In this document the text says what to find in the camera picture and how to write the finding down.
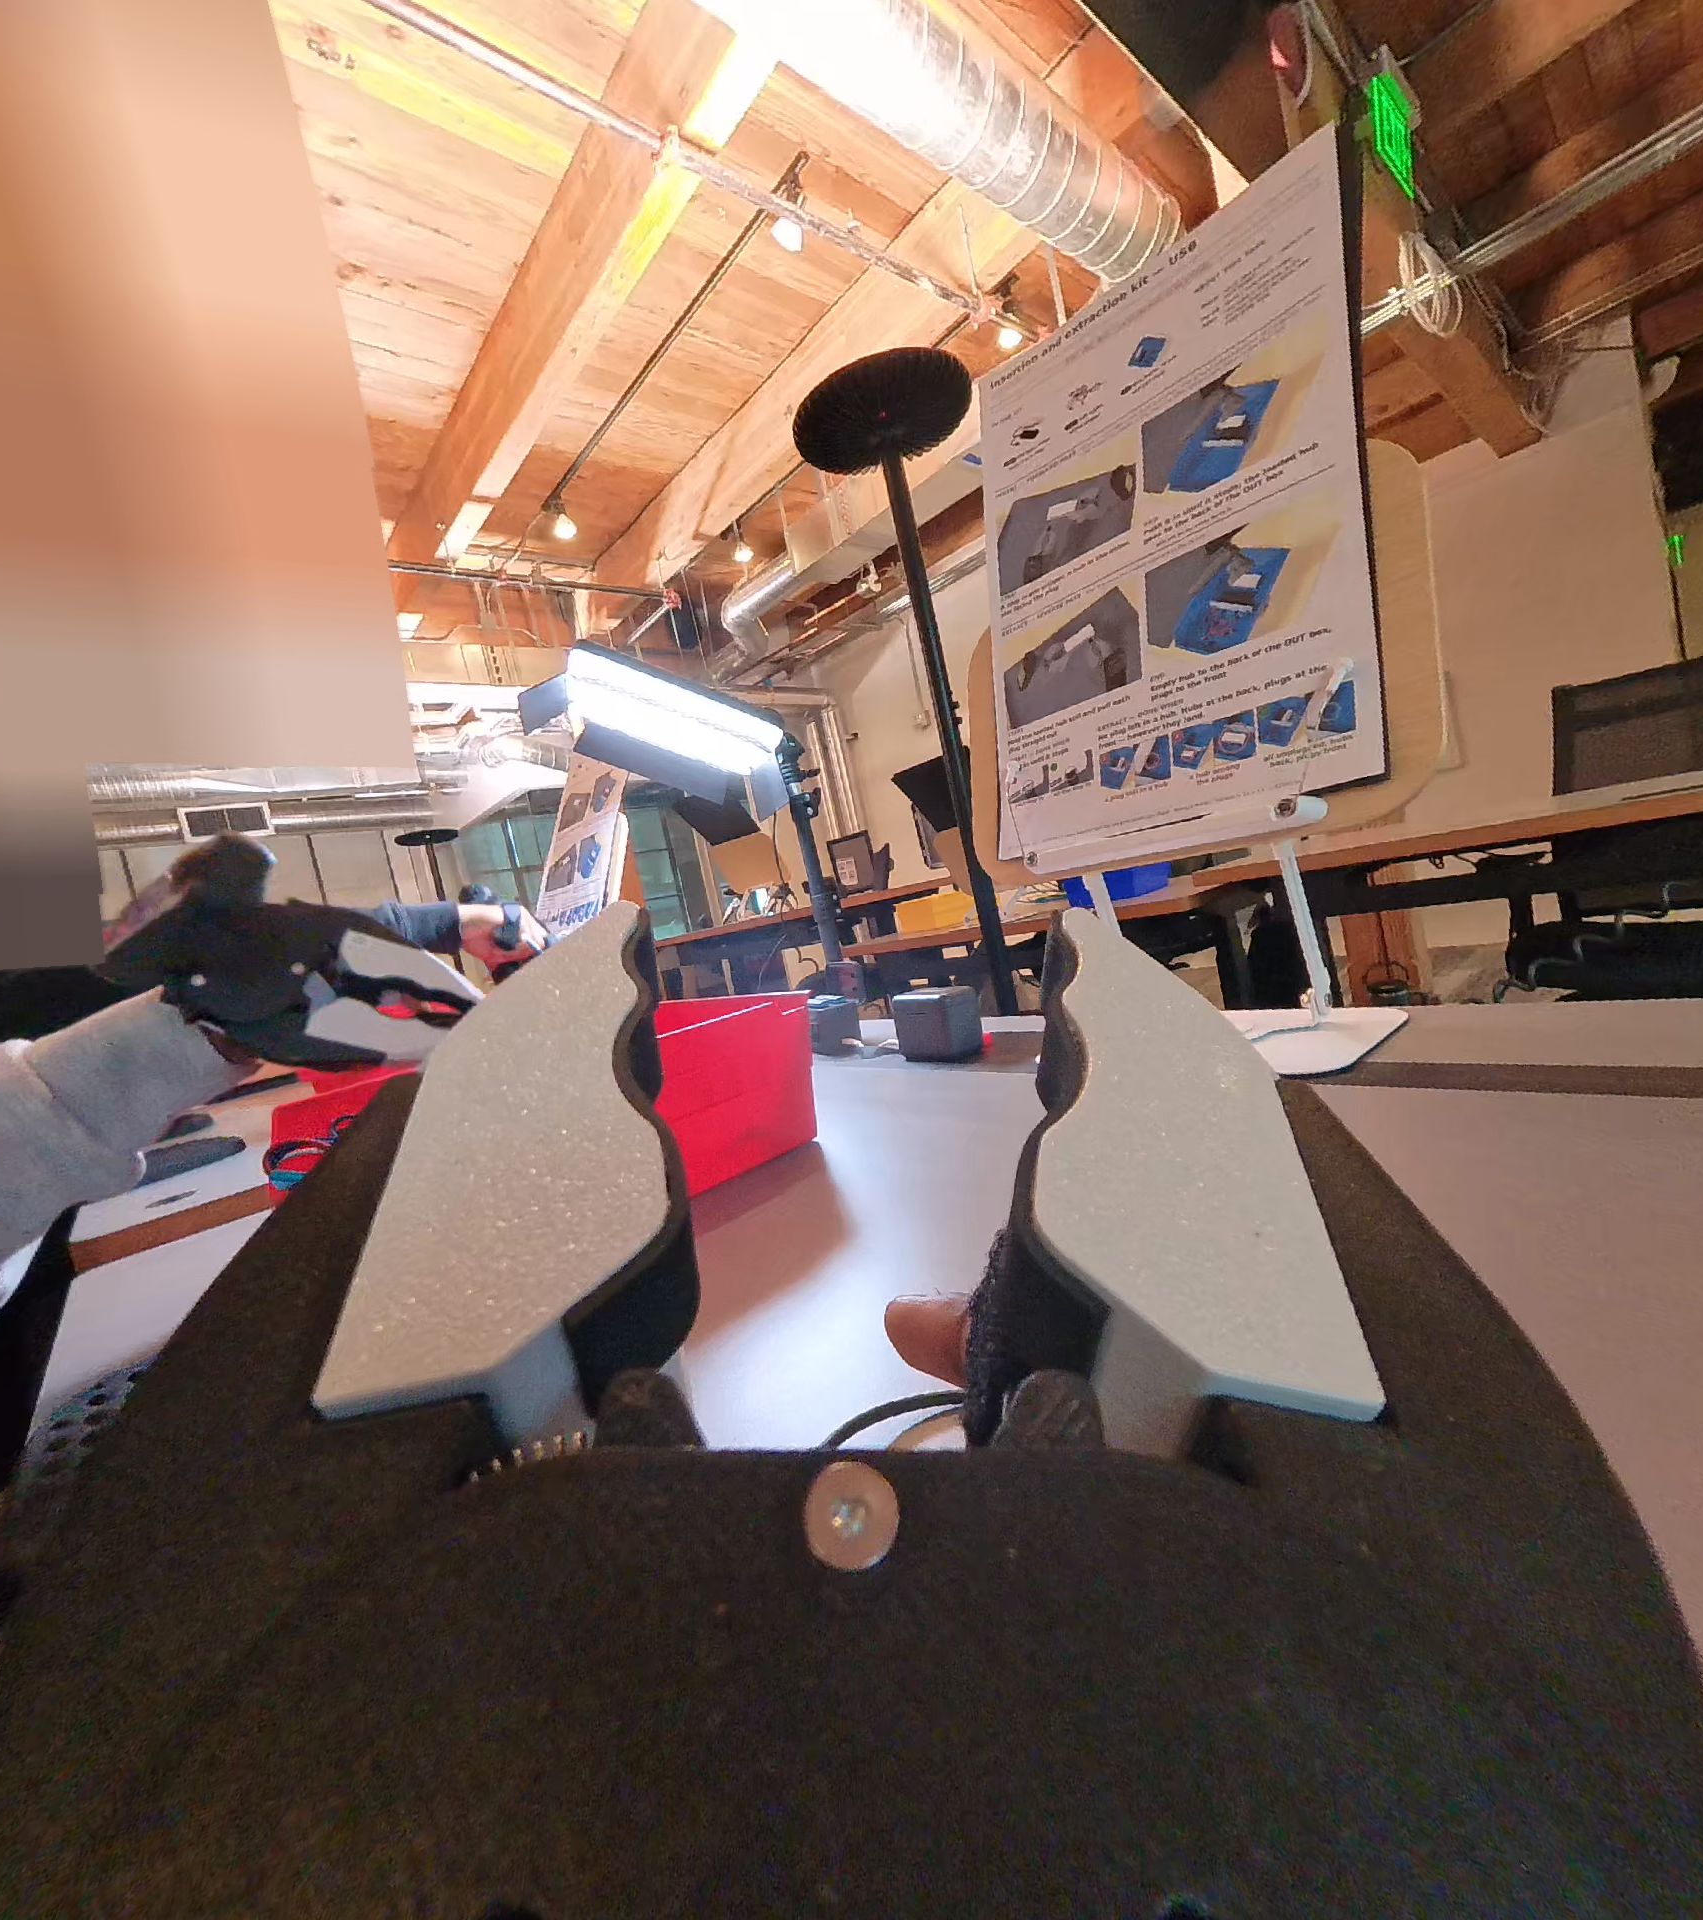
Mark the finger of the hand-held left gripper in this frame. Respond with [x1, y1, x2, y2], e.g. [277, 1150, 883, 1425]
[315, 924, 487, 1008]
[303, 1003, 463, 1071]

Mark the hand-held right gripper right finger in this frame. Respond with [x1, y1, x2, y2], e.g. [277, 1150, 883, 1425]
[961, 906, 1390, 1459]

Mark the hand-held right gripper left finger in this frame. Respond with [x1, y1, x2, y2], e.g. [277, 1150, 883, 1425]
[311, 901, 703, 1443]

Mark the red plastic bin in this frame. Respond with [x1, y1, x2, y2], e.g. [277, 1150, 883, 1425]
[269, 986, 817, 1202]

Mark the black cable with black plug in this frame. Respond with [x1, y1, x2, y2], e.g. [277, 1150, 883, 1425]
[817, 1387, 967, 1452]

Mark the person's left forearm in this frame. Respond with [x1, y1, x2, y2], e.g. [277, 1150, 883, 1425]
[0, 991, 259, 1390]

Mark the person's right hand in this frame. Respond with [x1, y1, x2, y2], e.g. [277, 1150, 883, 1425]
[885, 1293, 973, 1390]

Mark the illustrated instruction sheet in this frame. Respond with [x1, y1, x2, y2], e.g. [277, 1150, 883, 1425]
[535, 750, 637, 941]
[973, 127, 1388, 881]

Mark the black charger box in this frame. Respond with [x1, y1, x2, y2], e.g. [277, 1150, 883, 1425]
[893, 985, 987, 1069]

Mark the white light bar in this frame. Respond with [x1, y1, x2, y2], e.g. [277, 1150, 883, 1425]
[517, 642, 787, 821]

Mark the black tripod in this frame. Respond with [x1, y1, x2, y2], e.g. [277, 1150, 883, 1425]
[775, 734, 855, 997]

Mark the wooden office desk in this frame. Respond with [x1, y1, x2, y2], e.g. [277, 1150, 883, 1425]
[1194, 772, 1703, 1010]

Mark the black office chair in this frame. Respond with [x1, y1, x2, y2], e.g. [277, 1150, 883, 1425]
[1510, 630, 1703, 1001]

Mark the green exit sign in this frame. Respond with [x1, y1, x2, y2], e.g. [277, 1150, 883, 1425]
[1366, 67, 1422, 204]

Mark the silver ventilation duct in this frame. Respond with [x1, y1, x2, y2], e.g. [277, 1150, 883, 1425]
[851, 0, 1182, 250]

